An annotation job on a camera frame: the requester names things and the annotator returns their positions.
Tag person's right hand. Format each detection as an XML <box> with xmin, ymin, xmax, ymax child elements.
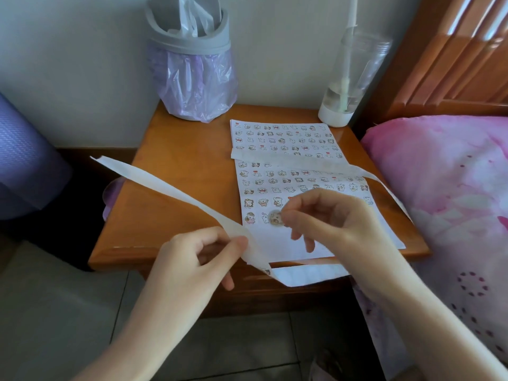
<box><xmin>279</xmin><ymin>188</ymin><xmax>405</xmax><ymax>290</ymax></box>

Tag person's left hand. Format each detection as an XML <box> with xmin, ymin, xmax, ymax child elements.
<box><xmin>144</xmin><ymin>226</ymin><xmax>249</xmax><ymax>314</ymax></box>

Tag white paper sheet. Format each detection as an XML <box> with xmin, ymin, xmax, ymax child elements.
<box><xmin>230</xmin><ymin>119</ymin><xmax>407</xmax><ymax>270</ymax></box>

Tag long white sticker strip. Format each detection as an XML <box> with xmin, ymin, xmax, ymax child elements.
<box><xmin>90</xmin><ymin>148</ymin><xmax>412</xmax><ymax>288</ymax></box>

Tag rows of stuck cartoon stickers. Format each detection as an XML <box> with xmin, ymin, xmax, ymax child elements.
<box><xmin>232</xmin><ymin>122</ymin><xmax>376</xmax><ymax>226</ymax></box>

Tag person's right forearm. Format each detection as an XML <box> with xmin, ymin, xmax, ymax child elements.
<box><xmin>365</xmin><ymin>257</ymin><xmax>508</xmax><ymax>381</ymax></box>

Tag person's left forearm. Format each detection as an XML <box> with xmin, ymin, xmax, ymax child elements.
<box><xmin>73</xmin><ymin>301</ymin><xmax>207</xmax><ymax>381</ymax></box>

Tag wooden nightstand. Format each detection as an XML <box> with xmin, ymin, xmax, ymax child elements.
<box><xmin>88</xmin><ymin>101</ymin><xmax>431</xmax><ymax>318</ymax></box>

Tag purple plastic container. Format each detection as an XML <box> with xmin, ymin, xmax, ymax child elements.
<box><xmin>102</xmin><ymin>177</ymin><xmax>126</xmax><ymax>222</ymax></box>

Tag clear cup with white base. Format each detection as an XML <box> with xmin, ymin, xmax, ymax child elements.
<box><xmin>317</xmin><ymin>30</ymin><xmax>393</xmax><ymax>128</ymax></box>

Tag pink floral bedding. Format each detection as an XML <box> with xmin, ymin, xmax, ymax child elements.
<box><xmin>353</xmin><ymin>115</ymin><xmax>508</xmax><ymax>381</ymax></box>

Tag pink slipper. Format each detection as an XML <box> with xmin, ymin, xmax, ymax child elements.
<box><xmin>309</xmin><ymin>347</ymin><xmax>346</xmax><ymax>381</ymax></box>

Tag purple plastic bin bag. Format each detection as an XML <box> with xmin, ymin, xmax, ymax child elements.
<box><xmin>147</xmin><ymin>41</ymin><xmax>239</xmax><ymax>123</ymax></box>

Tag wooden bed headboard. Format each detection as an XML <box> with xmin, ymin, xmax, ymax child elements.
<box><xmin>357</xmin><ymin>0</ymin><xmax>508</xmax><ymax>135</ymax></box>

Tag purple rolled mat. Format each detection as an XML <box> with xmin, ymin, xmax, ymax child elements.
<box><xmin>0</xmin><ymin>93</ymin><xmax>73</xmax><ymax>221</ymax></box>

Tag grey trash bin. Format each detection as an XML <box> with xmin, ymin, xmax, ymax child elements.
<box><xmin>144</xmin><ymin>0</ymin><xmax>232</xmax><ymax>56</ymax></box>

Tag white straw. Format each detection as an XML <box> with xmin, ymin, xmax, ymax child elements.
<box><xmin>339</xmin><ymin>0</ymin><xmax>359</xmax><ymax>114</ymax></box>

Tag white backing scraps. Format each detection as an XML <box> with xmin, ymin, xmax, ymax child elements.
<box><xmin>166</xmin><ymin>0</ymin><xmax>217</xmax><ymax>38</ymax></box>

